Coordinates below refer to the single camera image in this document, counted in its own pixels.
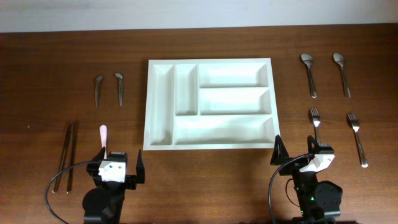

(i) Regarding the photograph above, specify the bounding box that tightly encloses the steel spoon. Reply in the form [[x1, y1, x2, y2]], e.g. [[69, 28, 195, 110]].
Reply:
[[300, 54, 318, 98], [333, 53, 351, 98]]

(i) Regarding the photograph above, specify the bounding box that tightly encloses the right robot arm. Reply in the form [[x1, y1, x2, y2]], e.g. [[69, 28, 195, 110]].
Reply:
[[268, 135, 343, 223]]

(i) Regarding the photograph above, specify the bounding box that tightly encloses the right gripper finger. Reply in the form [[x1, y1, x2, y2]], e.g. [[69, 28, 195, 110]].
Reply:
[[307, 135, 318, 154], [270, 135, 290, 165]]

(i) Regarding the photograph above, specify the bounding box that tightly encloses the small steel teaspoon right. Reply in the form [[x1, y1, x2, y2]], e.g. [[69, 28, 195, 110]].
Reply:
[[114, 73, 124, 107]]

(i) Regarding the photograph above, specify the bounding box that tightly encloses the white plastic cutlery tray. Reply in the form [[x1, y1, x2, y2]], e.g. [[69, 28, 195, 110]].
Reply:
[[143, 58, 280, 151]]

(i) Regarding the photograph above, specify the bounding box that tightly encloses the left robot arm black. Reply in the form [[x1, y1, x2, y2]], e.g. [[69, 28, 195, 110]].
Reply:
[[82, 147, 146, 223]]

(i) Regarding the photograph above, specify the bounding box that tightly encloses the steel fork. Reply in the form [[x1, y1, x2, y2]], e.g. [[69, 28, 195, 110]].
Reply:
[[347, 113, 369, 168], [309, 108, 321, 144]]

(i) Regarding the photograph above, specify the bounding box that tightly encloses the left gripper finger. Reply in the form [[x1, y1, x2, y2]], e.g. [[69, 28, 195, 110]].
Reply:
[[94, 147, 106, 161], [136, 149, 146, 184]]

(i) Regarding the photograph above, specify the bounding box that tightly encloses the small steel teaspoon left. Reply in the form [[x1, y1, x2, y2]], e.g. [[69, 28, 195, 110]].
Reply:
[[94, 75, 103, 108]]

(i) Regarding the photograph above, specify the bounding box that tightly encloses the small steel teaspoon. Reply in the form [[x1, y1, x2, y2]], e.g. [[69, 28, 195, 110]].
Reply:
[[114, 73, 124, 107], [94, 75, 103, 108]]

